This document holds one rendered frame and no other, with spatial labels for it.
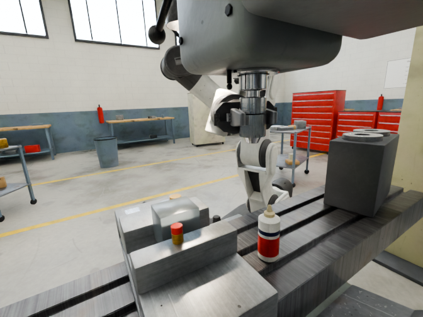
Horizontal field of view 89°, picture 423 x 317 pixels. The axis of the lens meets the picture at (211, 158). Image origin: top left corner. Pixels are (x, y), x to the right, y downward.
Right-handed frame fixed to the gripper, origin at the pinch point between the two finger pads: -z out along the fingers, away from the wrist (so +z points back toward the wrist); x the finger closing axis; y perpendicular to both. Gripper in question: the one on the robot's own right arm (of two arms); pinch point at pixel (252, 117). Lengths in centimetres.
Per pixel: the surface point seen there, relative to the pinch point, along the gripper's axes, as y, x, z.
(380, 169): 14.0, 33.6, 3.7
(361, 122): 49, 362, 335
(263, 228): 19.8, 0.8, -4.2
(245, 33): -10.1, -5.5, -11.5
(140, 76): -92, -103, 766
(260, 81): -5.8, 0.3, -2.3
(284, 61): -7.9, 1.4, -7.8
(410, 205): 27, 49, 6
